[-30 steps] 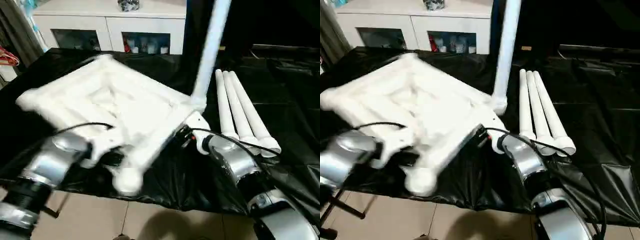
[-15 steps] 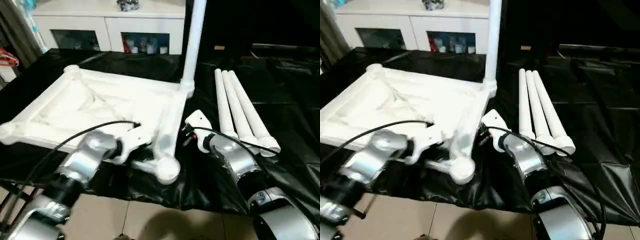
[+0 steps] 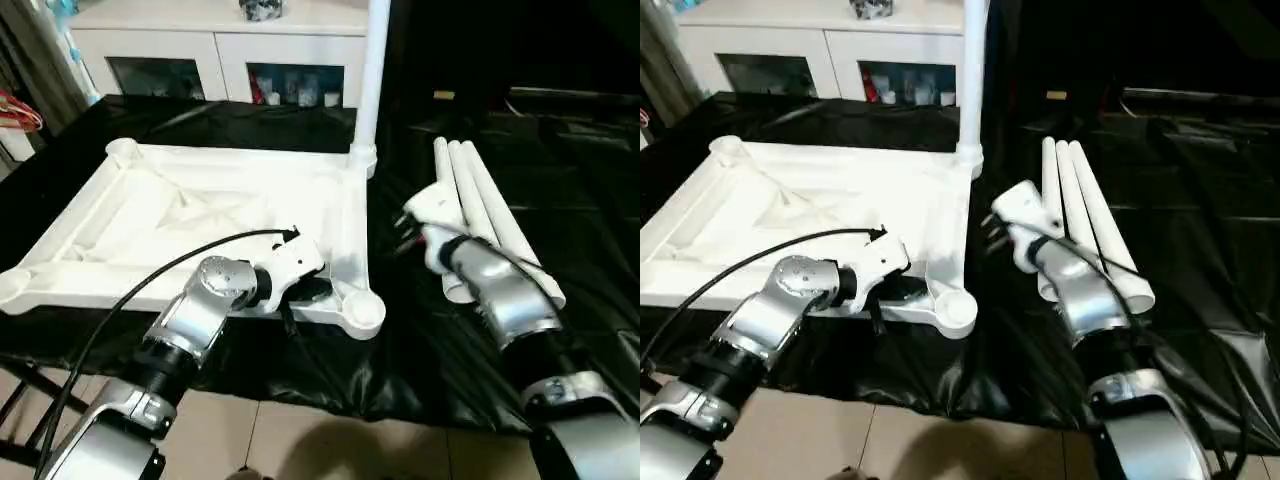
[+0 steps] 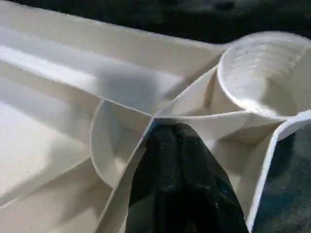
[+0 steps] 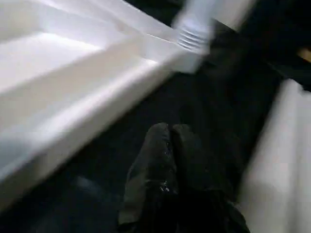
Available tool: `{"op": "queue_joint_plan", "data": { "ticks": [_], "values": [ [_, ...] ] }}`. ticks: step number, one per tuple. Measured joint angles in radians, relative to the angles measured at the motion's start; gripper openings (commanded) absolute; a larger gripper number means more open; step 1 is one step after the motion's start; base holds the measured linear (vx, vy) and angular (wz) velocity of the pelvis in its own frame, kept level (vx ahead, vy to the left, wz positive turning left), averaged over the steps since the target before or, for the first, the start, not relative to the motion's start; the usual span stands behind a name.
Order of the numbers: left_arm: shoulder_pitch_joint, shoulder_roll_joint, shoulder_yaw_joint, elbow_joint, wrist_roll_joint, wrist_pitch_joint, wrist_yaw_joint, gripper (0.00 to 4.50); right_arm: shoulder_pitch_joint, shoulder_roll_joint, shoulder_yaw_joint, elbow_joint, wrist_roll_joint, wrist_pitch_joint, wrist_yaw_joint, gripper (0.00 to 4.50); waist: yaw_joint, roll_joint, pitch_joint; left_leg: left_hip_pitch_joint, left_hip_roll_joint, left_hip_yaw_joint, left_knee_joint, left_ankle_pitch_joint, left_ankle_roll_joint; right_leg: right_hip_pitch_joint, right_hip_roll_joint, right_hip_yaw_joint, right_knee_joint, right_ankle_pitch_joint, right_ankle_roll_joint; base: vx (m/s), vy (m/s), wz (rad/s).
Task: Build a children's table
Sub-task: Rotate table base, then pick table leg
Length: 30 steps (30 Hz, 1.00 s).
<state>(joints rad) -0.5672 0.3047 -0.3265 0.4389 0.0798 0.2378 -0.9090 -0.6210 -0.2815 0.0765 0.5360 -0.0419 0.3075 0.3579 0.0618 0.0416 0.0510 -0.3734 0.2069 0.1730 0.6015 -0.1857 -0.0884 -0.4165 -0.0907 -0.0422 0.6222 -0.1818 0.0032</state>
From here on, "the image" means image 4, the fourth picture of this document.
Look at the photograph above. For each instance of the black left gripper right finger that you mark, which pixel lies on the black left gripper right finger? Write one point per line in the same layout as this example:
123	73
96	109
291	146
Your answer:
211	194

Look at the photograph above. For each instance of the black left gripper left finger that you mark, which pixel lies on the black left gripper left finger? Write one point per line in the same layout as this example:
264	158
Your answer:
155	184

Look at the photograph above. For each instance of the white plastic table top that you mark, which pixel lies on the white plastic table top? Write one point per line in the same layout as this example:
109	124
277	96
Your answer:
63	97

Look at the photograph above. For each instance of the black plastic mat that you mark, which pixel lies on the black plastic mat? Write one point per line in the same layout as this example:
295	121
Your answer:
286	194

